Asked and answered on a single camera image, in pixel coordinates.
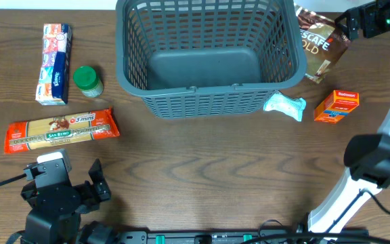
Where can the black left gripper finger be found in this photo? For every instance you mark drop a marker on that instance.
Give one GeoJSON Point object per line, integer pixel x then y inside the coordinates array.
{"type": "Point", "coordinates": [97, 176]}
{"type": "Point", "coordinates": [48, 173]}

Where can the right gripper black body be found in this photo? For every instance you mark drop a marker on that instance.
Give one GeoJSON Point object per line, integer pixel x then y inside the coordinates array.
{"type": "Point", "coordinates": [353, 22]}

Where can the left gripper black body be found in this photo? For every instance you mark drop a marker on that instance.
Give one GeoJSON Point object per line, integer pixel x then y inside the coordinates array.
{"type": "Point", "coordinates": [83, 196]}

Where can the brown Nescafe Gold pouch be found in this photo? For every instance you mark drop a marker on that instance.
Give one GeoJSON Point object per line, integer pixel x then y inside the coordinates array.
{"type": "Point", "coordinates": [322, 41]}

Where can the Kleenex tissue multipack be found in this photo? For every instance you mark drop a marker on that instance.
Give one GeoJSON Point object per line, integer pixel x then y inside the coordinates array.
{"type": "Point", "coordinates": [52, 87]}

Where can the orange Redoxon box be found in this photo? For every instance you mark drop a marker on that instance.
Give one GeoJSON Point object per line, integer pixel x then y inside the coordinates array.
{"type": "Point", "coordinates": [336, 106]}

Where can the green lid pesto jar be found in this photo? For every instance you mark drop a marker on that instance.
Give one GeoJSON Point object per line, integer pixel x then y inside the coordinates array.
{"type": "Point", "coordinates": [88, 81]}

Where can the light teal snack packet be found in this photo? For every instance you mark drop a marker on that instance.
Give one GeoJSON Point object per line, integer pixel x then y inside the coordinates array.
{"type": "Point", "coordinates": [292, 107]}

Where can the grey plastic basket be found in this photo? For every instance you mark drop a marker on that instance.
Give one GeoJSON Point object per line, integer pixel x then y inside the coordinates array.
{"type": "Point", "coordinates": [200, 58]}

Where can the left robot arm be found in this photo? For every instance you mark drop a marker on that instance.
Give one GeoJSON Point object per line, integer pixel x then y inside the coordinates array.
{"type": "Point", "coordinates": [51, 228]}

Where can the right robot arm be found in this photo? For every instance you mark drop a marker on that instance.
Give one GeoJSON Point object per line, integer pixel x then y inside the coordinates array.
{"type": "Point", "coordinates": [367, 172]}

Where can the San Remo spaghetti packet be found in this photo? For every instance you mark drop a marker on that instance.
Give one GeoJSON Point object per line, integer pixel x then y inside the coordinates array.
{"type": "Point", "coordinates": [55, 131]}

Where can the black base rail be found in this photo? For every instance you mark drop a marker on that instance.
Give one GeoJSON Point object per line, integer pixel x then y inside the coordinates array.
{"type": "Point", "coordinates": [143, 237]}

